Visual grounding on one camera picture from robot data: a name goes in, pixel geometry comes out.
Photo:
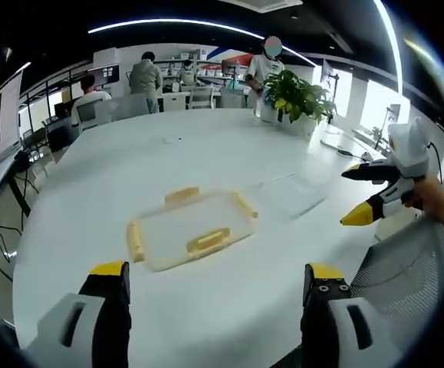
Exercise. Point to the grey mesh office chair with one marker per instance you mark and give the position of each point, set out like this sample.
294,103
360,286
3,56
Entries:
405,268

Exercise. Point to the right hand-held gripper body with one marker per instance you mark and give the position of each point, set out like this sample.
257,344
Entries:
409,149

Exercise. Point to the curved ceiling light strip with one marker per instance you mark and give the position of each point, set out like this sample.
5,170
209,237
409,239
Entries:
191,27
392,42

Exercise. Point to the white round pot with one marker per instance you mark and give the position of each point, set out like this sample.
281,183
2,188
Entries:
268,111

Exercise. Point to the white office chair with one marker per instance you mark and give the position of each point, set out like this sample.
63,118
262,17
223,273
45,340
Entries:
91,113
201,97
129,107

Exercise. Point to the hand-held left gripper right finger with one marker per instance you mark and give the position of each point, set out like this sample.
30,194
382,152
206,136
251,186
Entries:
333,329

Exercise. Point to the person's right hand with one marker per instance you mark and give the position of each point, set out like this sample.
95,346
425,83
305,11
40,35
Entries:
426,197

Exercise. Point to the flat white pad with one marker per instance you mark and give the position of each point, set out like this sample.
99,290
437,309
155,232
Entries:
340,140

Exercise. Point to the green potted plant white pot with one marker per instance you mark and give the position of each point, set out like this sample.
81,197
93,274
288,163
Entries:
296,99

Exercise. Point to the clear plastic container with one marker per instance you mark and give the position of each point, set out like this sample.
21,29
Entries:
294,195

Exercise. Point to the black office chair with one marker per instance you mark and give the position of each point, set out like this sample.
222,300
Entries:
35,143

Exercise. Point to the clear lid with yellow clasps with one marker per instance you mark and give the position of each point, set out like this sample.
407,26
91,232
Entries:
191,230

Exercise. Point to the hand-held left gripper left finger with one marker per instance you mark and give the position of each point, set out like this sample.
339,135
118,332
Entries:
91,329

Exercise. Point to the dark wall monitor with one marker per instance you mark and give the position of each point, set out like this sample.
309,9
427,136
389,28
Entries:
104,74

